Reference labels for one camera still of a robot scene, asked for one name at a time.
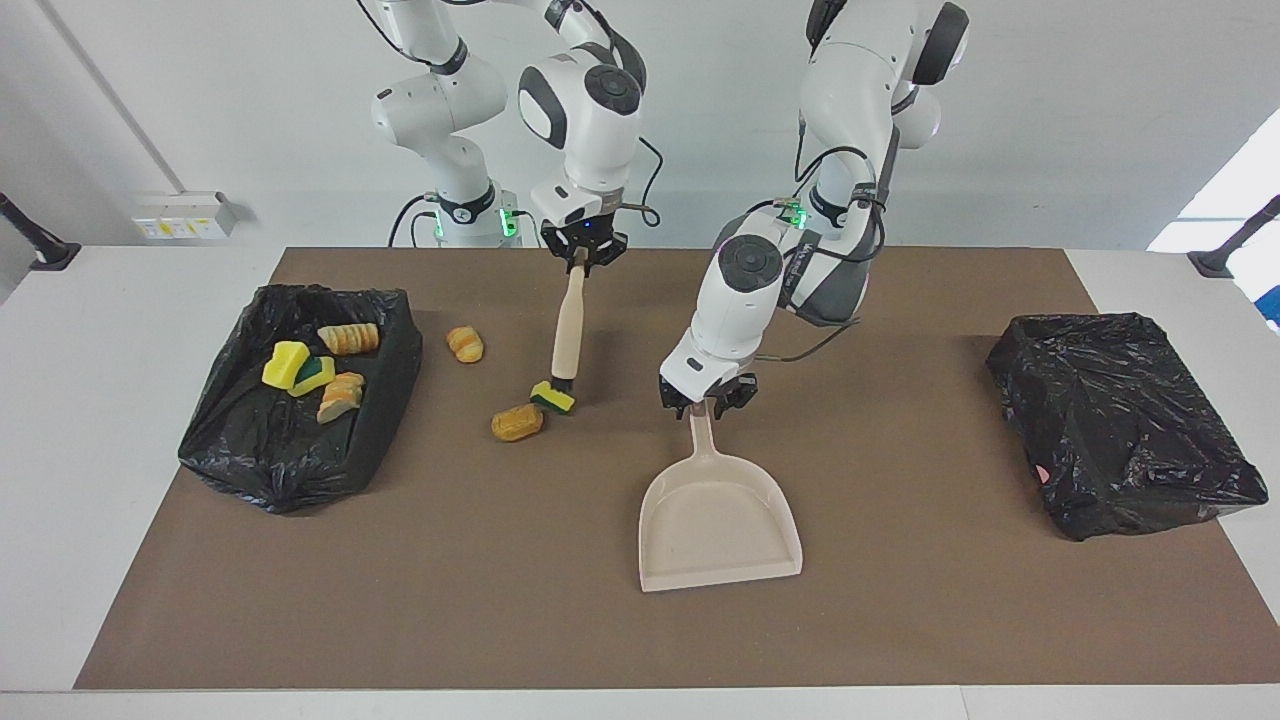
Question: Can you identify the orange striped bread chunk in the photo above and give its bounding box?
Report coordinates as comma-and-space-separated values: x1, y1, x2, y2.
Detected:
316, 371, 367, 425

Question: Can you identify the black bag lined bin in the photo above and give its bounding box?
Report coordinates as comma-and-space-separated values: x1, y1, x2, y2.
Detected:
177, 283, 424, 516

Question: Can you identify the black right base cable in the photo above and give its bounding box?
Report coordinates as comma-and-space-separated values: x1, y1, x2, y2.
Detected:
387, 193, 441, 249

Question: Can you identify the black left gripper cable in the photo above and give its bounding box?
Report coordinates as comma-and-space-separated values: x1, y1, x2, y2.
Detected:
752, 318, 863, 364

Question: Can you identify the black pole with base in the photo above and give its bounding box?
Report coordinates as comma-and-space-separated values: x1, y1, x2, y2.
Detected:
1187, 194, 1280, 280
0, 190, 82, 272

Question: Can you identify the white wall socket box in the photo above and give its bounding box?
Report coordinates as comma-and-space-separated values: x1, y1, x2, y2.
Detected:
132, 191, 238, 242

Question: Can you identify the pale ridged croissant piece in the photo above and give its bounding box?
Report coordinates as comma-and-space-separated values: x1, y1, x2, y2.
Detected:
317, 321, 382, 357

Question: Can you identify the white wall conduit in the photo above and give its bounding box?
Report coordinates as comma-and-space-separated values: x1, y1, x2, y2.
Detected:
35, 0, 191, 196

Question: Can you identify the brown table mat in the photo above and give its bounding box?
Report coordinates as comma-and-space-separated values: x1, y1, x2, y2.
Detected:
73, 247, 1280, 691

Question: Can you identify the beige plastic dustpan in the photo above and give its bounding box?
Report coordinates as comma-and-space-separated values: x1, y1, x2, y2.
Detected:
638, 398, 804, 594

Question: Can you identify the brown bread roll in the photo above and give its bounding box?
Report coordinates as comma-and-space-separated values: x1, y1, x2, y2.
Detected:
490, 403, 546, 443

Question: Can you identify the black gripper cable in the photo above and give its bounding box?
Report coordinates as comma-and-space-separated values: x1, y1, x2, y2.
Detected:
752, 318, 863, 364
612, 135, 665, 227

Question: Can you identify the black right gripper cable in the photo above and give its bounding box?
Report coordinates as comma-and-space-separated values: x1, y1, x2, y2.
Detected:
612, 135, 665, 227

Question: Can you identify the notched yellow sponge piece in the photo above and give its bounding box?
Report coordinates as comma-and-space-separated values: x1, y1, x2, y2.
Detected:
261, 340, 313, 392

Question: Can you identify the beige brush with black bristles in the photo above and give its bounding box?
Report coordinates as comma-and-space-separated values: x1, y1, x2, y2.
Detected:
550, 252, 593, 394

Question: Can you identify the black bag over pink bin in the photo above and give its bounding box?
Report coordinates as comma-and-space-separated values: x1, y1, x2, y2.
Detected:
985, 312, 1270, 542

